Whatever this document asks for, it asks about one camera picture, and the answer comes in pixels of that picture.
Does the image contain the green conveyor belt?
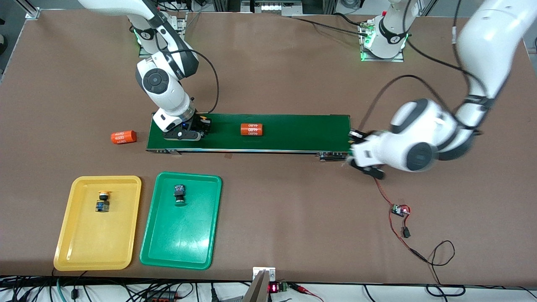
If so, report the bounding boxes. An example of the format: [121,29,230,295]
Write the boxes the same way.
[146,112,355,162]

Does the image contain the green plastic tray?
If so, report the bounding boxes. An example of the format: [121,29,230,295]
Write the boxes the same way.
[139,171,223,270]

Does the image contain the yellow plastic tray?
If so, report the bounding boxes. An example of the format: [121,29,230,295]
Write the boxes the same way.
[53,175,142,271]

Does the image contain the red test lead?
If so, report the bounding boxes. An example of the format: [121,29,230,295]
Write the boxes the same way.
[289,283,326,302]

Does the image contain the orange power strip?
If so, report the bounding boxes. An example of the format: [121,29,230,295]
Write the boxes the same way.
[145,291,179,302]

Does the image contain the aluminium corner strut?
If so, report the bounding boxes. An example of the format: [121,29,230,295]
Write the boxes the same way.
[17,0,41,20]

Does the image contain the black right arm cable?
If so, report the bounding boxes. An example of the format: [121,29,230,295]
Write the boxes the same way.
[153,13,220,115]

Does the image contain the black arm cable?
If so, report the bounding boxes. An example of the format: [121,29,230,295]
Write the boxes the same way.
[153,13,220,115]
[360,0,491,135]

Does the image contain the red black twin wire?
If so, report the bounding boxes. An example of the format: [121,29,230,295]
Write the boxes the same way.
[375,177,398,208]

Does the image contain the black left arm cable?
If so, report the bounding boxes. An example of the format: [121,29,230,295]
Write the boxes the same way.
[360,0,491,135]

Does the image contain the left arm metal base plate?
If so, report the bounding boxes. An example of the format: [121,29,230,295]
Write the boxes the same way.
[360,19,405,62]

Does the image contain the black cable on table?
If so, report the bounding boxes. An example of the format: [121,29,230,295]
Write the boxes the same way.
[289,13,372,37]

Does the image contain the aluminium frame with light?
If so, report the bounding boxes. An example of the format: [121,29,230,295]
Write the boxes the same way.
[212,0,338,16]

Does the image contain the black power cable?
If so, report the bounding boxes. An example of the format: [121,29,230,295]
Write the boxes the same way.
[389,216,466,297]

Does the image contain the grey metal post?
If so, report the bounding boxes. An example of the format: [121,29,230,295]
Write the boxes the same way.
[241,271,269,302]

